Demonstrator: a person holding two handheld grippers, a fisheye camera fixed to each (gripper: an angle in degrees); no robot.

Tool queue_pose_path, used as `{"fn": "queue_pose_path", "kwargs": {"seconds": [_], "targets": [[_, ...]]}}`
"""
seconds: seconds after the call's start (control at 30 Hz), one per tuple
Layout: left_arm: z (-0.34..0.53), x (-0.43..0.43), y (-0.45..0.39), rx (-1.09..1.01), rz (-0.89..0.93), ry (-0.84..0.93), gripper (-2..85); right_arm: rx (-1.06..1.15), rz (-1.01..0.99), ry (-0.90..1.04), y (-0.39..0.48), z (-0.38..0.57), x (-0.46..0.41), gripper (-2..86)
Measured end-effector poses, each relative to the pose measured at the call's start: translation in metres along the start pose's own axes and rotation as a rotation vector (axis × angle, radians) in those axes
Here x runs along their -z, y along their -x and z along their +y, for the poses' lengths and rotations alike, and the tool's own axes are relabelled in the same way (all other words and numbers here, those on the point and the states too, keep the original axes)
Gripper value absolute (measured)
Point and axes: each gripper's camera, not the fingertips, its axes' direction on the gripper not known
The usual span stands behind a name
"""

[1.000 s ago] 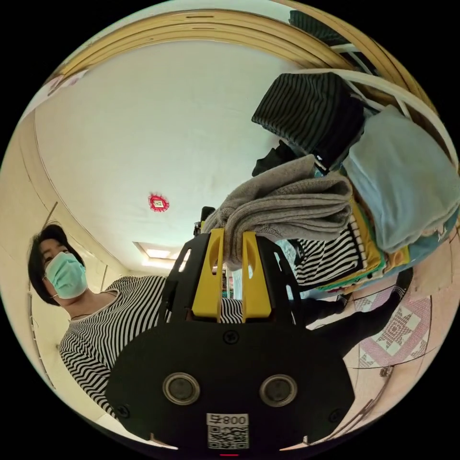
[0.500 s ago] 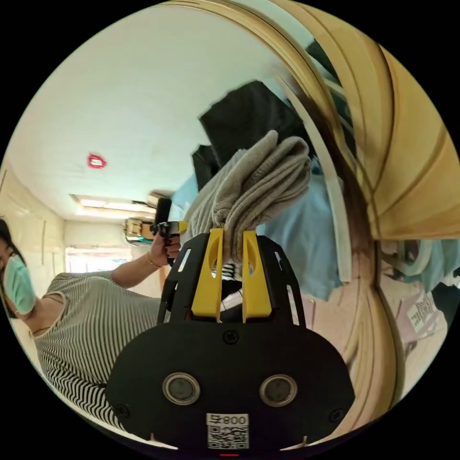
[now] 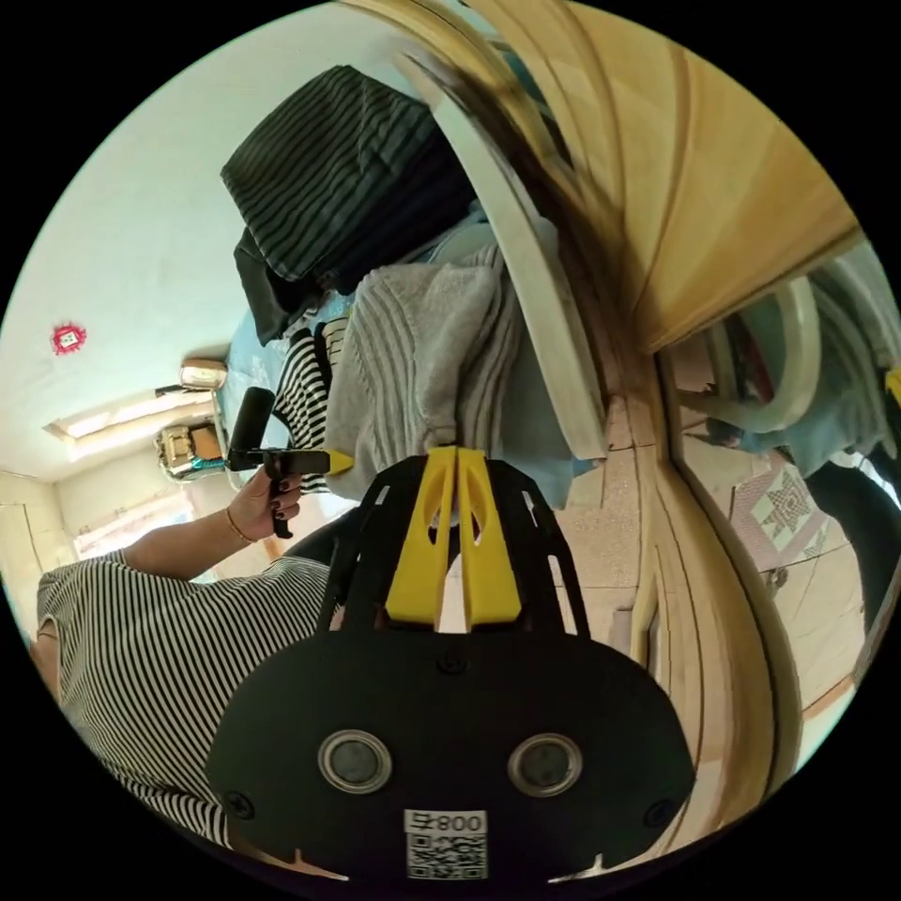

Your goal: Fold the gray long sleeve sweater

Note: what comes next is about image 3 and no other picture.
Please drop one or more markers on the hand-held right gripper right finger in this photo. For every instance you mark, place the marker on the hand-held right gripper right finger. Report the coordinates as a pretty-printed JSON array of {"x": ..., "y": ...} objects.
[{"x": 493, "y": 577}]

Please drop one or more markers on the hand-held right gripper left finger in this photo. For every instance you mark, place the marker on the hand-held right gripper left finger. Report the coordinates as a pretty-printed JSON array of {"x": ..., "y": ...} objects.
[{"x": 417, "y": 556}]

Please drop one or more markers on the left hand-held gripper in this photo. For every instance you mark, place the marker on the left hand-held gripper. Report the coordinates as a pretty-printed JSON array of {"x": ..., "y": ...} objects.
[{"x": 299, "y": 462}]

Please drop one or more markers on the gray long sleeve sweater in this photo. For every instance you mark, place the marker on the gray long sleeve sweater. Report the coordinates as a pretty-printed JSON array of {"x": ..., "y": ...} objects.
[{"x": 415, "y": 366}]

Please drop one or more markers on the person's left forearm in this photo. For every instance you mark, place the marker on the person's left forearm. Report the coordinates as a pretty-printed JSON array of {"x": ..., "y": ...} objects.
[{"x": 186, "y": 552}]

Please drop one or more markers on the person's left hand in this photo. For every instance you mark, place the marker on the person's left hand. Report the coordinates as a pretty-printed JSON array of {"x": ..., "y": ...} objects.
[{"x": 257, "y": 507}]

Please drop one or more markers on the person's body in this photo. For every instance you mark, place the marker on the person's body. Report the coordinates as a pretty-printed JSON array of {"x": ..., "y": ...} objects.
[{"x": 162, "y": 655}]

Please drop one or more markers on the pile of clothes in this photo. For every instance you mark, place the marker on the pile of clothes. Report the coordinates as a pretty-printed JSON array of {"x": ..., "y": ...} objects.
[{"x": 331, "y": 176}]

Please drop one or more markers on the wooden cupboard with mirror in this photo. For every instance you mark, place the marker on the wooden cupboard with mirror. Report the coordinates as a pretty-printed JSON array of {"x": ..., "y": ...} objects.
[{"x": 711, "y": 183}]

